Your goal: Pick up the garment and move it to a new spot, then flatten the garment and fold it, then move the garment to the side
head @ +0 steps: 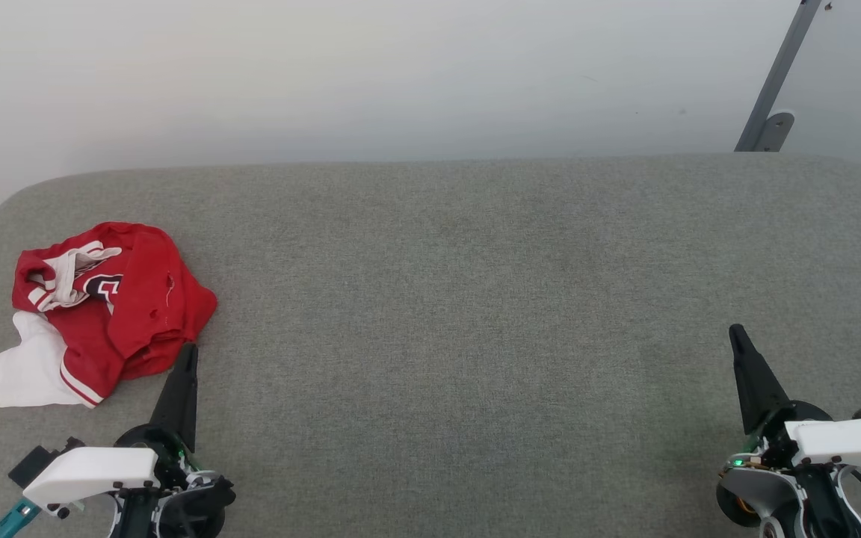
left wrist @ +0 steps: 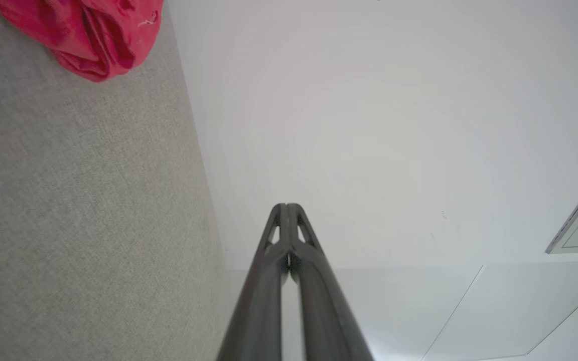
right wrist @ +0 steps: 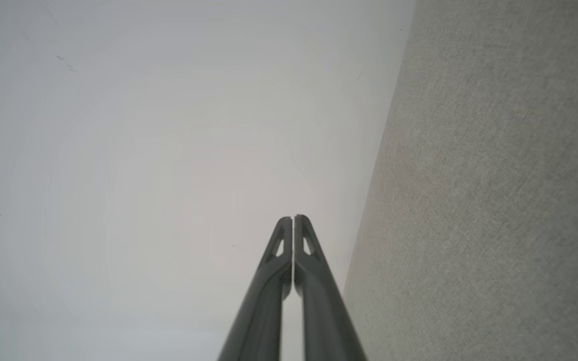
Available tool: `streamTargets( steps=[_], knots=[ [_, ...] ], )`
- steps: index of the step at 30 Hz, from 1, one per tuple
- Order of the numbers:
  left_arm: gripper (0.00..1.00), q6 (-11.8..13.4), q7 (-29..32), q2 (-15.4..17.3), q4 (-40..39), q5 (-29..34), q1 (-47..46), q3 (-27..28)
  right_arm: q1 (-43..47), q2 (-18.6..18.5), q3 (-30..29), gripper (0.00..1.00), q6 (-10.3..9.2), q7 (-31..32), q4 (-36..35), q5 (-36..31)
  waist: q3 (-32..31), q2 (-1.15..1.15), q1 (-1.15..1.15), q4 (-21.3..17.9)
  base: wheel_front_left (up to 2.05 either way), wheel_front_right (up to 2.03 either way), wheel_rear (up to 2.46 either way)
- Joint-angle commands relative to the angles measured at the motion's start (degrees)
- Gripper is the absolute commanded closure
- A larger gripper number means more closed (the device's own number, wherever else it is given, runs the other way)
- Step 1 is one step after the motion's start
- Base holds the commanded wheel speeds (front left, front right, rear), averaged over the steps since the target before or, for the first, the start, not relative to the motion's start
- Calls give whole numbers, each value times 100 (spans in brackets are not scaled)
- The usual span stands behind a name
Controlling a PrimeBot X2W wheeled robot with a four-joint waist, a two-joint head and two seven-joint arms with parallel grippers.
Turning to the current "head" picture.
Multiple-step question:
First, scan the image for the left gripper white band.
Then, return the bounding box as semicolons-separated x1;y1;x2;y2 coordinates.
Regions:
23;344;203;510

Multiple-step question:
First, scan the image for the grey metal bracket bar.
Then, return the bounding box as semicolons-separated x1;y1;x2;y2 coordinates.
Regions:
734;0;824;153

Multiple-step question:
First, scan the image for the red and white shirt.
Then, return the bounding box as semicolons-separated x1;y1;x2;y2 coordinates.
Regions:
0;221;218;409

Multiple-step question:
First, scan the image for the grey fabric sofa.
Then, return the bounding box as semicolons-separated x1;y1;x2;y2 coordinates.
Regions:
0;153;861;538

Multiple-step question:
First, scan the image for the teal cable connector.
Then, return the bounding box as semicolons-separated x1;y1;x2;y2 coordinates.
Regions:
0;498;44;538

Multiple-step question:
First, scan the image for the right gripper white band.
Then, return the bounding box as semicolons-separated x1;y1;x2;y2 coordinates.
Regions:
729;324;861;473

